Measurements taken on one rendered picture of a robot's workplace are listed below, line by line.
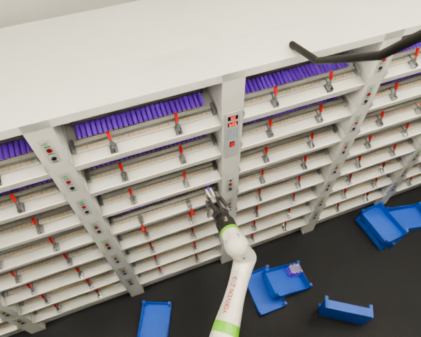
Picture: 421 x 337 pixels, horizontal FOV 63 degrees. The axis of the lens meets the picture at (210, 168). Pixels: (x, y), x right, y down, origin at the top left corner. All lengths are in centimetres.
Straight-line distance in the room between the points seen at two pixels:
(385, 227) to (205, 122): 198
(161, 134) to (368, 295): 200
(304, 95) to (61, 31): 107
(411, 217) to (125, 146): 251
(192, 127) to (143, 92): 29
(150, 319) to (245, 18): 201
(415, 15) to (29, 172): 168
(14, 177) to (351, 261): 234
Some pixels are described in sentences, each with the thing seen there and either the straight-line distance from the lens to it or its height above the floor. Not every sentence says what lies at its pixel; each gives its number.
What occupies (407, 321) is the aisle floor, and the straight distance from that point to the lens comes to 290.
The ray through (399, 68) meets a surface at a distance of 189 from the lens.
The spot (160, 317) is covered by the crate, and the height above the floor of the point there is 0.
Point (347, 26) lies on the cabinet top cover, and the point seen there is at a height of 175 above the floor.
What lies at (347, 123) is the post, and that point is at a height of 124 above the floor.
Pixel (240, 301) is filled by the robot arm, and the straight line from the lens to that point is 160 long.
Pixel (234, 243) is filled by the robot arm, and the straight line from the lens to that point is 153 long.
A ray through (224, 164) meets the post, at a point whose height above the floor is 123.
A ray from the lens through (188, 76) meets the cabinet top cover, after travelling 127.
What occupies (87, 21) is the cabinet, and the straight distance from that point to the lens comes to 168.
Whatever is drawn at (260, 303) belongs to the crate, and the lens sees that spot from 264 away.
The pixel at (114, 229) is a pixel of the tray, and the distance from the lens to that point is 187.
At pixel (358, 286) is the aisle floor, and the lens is 285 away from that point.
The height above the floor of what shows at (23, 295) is 56.
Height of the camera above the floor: 253
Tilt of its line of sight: 53 degrees down
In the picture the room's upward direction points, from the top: 2 degrees counter-clockwise
